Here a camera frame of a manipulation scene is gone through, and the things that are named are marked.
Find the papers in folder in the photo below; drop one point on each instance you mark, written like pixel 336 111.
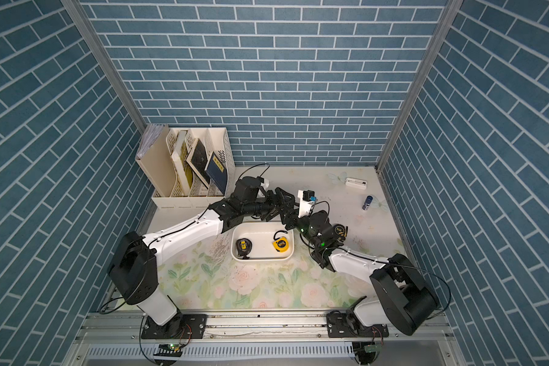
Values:
pixel 150 135

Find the dark blue booklet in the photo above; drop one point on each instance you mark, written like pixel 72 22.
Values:
pixel 217 172

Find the black yellow tape measure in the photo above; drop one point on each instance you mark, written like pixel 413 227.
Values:
pixel 244 247

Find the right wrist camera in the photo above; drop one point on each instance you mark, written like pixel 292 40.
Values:
pixel 307 200

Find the white book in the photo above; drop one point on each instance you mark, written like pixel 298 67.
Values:
pixel 183 171

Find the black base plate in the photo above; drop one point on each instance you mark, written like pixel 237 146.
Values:
pixel 344 325
pixel 180 327

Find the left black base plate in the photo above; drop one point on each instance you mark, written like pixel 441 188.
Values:
pixel 180 327

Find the white oval storage box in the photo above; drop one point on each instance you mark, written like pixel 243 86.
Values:
pixel 262 236

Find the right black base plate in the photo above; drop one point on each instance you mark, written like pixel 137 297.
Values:
pixel 344 325

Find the aluminium rail frame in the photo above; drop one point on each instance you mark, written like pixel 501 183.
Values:
pixel 261 337

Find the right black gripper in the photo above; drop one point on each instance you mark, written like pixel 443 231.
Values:
pixel 296 222

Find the small blue bottle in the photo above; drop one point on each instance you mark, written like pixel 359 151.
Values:
pixel 367 202

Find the black cover book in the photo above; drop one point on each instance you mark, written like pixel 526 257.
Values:
pixel 197 160

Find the white rectangular remote box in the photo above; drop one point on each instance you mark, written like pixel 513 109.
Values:
pixel 356 183

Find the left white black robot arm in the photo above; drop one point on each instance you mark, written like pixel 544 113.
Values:
pixel 134 266

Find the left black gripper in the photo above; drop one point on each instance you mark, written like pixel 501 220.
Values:
pixel 273 206

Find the cream file organizer rack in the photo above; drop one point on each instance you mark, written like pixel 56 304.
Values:
pixel 158 168

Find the green circuit board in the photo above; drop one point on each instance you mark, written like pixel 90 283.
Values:
pixel 168 350

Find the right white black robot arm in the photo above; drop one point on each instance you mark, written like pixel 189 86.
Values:
pixel 403 297

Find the floral table mat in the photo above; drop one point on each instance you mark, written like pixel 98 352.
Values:
pixel 206 276

